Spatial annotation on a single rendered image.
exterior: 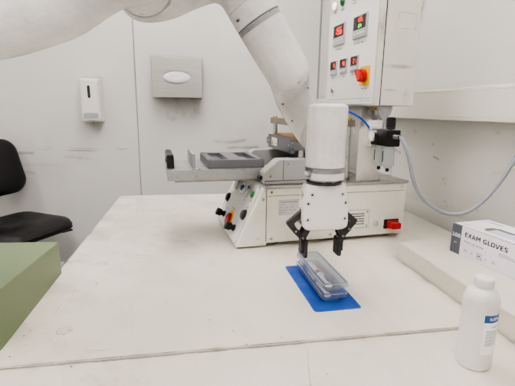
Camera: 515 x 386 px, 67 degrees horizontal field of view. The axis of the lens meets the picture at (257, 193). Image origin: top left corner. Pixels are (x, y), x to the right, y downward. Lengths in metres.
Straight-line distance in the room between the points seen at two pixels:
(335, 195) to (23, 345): 0.63
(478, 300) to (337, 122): 0.39
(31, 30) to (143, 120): 1.91
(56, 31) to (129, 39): 1.92
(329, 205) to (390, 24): 0.60
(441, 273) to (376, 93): 0.53
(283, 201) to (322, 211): 0.29
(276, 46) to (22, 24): 0.42
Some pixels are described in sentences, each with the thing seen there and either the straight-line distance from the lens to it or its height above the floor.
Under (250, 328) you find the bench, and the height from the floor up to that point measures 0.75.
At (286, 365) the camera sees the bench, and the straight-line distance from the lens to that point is 0.65.
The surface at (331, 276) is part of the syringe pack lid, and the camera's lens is 0.84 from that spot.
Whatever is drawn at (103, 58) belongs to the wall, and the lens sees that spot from 2.69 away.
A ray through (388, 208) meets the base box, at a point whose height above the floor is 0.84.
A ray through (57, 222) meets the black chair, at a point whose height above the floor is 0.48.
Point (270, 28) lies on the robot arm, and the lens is 0.76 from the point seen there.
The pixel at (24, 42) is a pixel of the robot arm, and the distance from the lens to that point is 0.78.
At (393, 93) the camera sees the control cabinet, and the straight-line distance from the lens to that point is 1.22.
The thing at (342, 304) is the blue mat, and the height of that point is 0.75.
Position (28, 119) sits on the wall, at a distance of 2.80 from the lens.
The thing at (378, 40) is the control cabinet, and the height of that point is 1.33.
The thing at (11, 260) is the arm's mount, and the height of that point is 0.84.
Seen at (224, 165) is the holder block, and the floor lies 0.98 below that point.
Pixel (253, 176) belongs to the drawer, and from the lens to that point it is 1.12.
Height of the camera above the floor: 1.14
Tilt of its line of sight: 12 degrees down
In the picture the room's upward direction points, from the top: 1 degrees clockwise
